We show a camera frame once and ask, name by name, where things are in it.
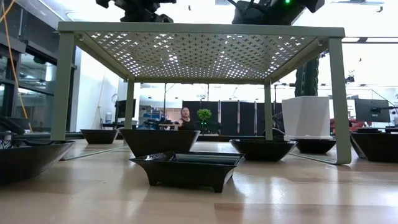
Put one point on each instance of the white hexagonal planter pot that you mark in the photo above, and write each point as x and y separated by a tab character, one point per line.
306	116

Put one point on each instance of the black wavy mini plate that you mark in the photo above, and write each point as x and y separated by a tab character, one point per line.
377	147
99	137
28	161
262	151
315	146

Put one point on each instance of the black computer monitor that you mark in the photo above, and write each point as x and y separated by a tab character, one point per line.
371	110
122	109

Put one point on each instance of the person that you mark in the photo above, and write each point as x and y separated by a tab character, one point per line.
186	123

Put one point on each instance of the black office partition wall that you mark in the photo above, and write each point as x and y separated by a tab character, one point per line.
230	118

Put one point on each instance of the small black square mini plate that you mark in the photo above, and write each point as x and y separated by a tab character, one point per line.
186	174

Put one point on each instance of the green cactus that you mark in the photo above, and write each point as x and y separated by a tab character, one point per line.
306	81

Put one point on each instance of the black framed glass partition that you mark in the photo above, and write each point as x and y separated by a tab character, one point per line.
37	77

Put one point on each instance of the white plastic jug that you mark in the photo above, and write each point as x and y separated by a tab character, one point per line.
109	118

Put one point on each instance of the green perforated metal shelf riser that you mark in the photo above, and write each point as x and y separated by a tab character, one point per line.
199	28

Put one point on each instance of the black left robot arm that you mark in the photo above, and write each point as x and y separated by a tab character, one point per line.
140	4

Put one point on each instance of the black flared square mini plate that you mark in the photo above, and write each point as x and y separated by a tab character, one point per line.
158	141

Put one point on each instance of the small green potted plant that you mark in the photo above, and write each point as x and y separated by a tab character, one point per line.
204	115

